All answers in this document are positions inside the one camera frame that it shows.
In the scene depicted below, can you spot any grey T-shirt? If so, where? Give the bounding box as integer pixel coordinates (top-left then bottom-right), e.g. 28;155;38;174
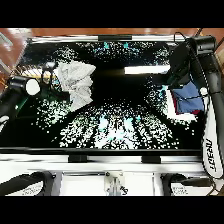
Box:
53;61;98;113

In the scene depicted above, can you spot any silver frame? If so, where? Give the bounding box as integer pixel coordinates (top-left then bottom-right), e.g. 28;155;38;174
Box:
0;153;224;197

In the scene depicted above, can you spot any black cable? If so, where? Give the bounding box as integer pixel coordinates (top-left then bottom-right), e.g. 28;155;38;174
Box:
172;31;190;43

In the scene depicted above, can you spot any blue garment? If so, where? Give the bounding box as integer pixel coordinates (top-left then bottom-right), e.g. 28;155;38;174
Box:
171;81;206;115

